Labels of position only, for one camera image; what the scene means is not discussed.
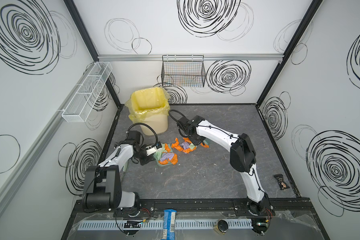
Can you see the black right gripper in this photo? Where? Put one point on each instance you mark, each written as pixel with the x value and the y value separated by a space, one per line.
pixel 196 140

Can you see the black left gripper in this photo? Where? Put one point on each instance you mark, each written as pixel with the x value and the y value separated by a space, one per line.
pixel 147 157

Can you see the green plastic dustpan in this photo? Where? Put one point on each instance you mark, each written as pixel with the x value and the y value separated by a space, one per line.
pixel 159 153

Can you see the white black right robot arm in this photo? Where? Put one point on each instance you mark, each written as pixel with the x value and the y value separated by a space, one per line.
pixel 242 155

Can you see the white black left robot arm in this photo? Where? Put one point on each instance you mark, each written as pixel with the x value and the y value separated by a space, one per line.
pixel 103 187

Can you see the purple crumpled paper scrap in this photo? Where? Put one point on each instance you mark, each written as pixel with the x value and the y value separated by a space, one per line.
pixel 185 145

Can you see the orange far paper scrap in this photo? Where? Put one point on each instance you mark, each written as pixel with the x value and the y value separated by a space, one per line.
pixel 205 145

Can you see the purple front paper scrap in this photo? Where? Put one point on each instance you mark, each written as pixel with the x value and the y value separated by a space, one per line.
pixel 167 157

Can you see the orange crumpled paper scrap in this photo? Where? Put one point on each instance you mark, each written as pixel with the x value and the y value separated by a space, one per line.
pixel 167 148

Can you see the cream plastic trash bin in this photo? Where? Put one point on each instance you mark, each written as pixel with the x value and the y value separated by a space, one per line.
pixel 159 123

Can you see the orange front right scrap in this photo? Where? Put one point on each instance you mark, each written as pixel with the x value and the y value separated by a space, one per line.
pixel 173 162

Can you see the yellow plastic bin liner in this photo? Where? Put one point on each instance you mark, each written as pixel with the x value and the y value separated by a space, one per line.
pixel 147 103

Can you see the blue snack packet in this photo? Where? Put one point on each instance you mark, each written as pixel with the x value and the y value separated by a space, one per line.
pixel 169 223

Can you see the black round knob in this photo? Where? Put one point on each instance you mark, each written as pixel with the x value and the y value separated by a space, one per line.
pixel 222 226

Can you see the black small wrapper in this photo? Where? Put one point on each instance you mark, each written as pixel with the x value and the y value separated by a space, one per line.
pixel 281 182

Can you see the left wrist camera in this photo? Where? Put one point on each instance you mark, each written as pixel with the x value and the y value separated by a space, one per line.
pixel 150 150

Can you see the black wire wall basket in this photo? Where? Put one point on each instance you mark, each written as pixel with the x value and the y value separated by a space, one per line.
pixel 183 71

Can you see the white wire wall shelf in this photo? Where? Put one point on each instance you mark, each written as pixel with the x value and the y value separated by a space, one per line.
pixel 85 97

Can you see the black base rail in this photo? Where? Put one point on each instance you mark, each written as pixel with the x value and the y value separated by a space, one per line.
pixel 154 207

